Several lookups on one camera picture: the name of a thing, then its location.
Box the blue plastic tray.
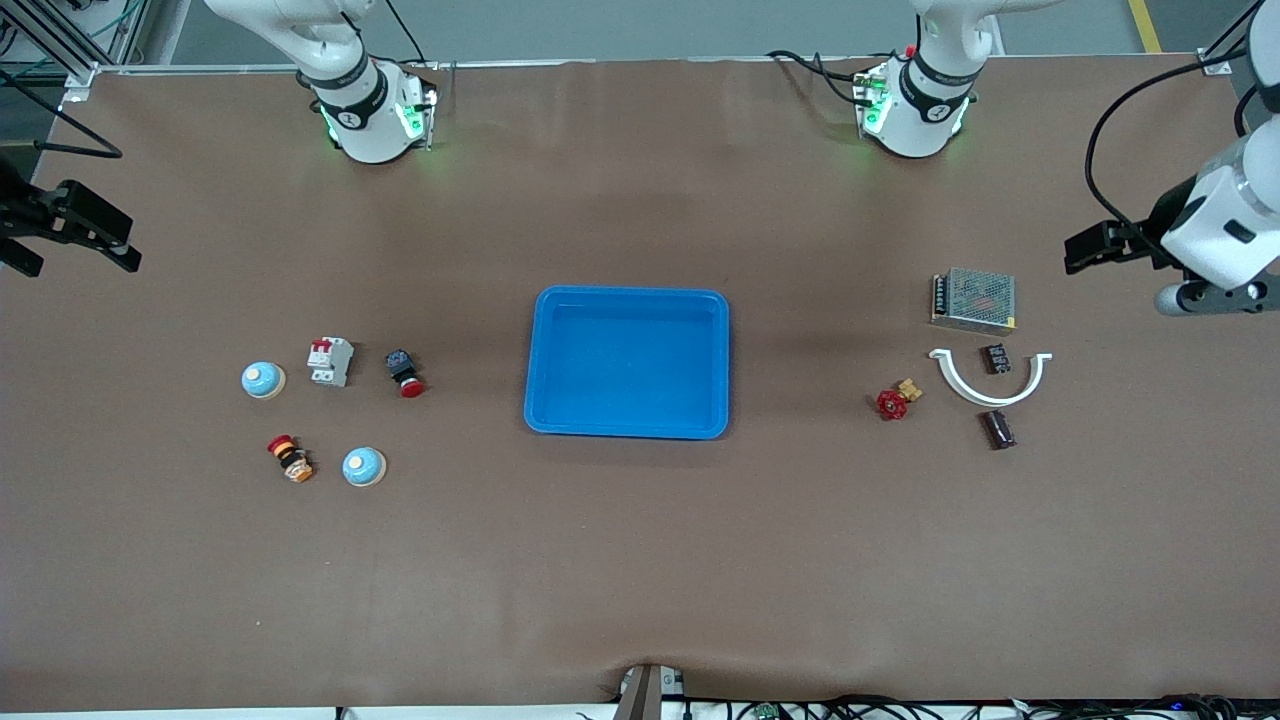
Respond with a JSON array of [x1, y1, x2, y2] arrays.
[[524, 286, 732, 441]]

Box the metal mesh power supply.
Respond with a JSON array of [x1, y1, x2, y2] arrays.
[[930, 266, 1018, 336]]

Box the white circuit breaker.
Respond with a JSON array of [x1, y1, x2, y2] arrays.
[[306, 337, 355, 388]]

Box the red yellow push button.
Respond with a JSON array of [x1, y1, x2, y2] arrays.
[[267, 434, 315, 484]]

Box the red mushroom button black body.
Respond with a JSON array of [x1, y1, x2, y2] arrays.
[[386, 349, 426, 399]]

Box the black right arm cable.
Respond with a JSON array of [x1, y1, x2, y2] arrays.
[[0, 70, 123, 161]]

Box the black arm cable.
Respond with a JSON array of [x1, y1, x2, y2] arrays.
[[0, 70, 123, 161], [1085, 45, 1261, 263]]

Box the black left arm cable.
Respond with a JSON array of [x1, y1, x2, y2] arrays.
[[1085, 45, 1261, 263]]

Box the aluminium frame profile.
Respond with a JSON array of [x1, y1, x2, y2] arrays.
[[1198, 0, 1271, 77], [0, 0, 151, 106]]

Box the white half-ring pipe clamp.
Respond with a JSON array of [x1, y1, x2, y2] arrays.
[[928, 348, 1054, 408]]

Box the brass valve red handle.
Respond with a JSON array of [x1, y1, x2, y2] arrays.
[[876, 378, 923, 422]]

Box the black left base cable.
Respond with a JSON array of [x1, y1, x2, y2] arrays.
[[767, 48, 881, 107]]

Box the black base cable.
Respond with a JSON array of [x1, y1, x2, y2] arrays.
[[380, 0, 441, 71], [767, 48, 881, 107]]

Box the black right base cable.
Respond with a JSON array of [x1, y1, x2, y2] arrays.
[[380, 0, 441, 71]]

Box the black cable bundle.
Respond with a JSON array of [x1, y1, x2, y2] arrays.
[[690, 694, 1241, 720]]

